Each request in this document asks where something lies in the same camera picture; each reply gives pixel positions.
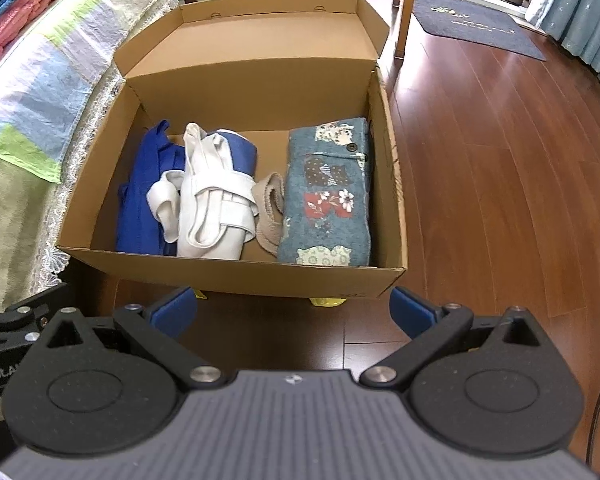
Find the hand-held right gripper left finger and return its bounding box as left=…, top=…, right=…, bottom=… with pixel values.
left=32, top=286, right=226, bottom=391

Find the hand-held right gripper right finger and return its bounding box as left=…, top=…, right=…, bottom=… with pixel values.
left=359, top=286, right=556, bottom=391

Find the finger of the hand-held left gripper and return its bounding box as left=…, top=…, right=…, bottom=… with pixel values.
left=0, top=282, right=72, bottom=356

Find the blue printed fabric shopping bag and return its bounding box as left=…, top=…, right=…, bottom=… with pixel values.
left=252, top=117, right=373, bottom=267

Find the brown cardboard box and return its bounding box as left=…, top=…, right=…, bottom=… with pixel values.
left=56, top=0, right=408, bottom=301

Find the green covered sofa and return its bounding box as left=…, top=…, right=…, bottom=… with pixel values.
left=0, top=150, right=126, bottom=313

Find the pastel patchwork quilt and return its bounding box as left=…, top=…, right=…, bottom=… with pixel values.
left=0, top=0, right=216, bottom=183

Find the pink ribbed blanket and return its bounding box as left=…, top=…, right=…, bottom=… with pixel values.
left=0, top=0, right=76, bottom=80

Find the dark grey door mat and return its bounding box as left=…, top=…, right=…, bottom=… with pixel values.
left=412, top=0, right=548, bottom=63

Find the wooden furniture leg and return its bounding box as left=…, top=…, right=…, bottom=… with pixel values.
left=392, top=0, right=422, bottom=59

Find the blue-grey curtain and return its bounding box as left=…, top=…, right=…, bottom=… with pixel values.
left=524, top=0, right=600, bottom=109

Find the white strapped blue bag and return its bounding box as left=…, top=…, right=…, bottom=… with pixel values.
left=147, top=122, right=259, bottom=261

